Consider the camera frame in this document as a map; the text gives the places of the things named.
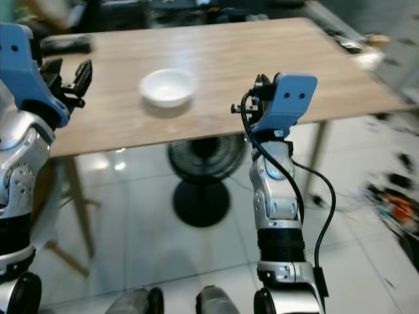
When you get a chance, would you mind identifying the robot left leg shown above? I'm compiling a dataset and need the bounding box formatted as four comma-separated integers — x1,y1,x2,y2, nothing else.
105,288,164,314

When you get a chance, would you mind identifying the robot right leg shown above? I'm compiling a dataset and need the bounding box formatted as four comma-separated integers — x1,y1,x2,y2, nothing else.
196,286,255,314

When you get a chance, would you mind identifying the robot leg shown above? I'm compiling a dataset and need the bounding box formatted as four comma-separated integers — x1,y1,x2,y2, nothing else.
196,286,255,314
105,288,164,314

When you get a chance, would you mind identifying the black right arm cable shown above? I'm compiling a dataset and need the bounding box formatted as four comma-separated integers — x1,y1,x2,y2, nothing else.
240,90,338,300

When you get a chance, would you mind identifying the white bowl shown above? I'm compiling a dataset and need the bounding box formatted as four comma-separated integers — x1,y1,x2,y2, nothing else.
138,68,199,109

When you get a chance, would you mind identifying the black remote control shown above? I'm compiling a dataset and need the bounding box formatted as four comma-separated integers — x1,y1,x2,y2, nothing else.
41,36,92,56

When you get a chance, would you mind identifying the wooden table leg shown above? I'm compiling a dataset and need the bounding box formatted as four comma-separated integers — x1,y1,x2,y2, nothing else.
304,121,332,197
62,156,100,259

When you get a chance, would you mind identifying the black floor fan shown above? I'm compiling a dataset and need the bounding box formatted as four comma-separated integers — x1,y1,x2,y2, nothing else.
168,133,248,228

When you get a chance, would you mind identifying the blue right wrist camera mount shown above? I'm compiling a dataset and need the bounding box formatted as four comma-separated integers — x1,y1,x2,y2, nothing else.
247,73,319,142

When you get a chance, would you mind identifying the grey metal object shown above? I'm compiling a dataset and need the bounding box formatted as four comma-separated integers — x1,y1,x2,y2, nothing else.
334,29,388,71

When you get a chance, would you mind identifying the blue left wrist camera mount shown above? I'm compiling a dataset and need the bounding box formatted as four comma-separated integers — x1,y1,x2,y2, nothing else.
0,23,70,129

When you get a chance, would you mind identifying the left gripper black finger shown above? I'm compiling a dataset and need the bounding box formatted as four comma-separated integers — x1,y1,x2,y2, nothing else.
75,59,94,94
43,58,65,86

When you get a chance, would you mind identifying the power strip with plugs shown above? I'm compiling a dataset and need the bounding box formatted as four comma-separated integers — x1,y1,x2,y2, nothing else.
363,170,419,239

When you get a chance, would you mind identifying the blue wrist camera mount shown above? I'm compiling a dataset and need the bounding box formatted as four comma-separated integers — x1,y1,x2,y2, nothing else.
0,23,70,129
247,73,319,142

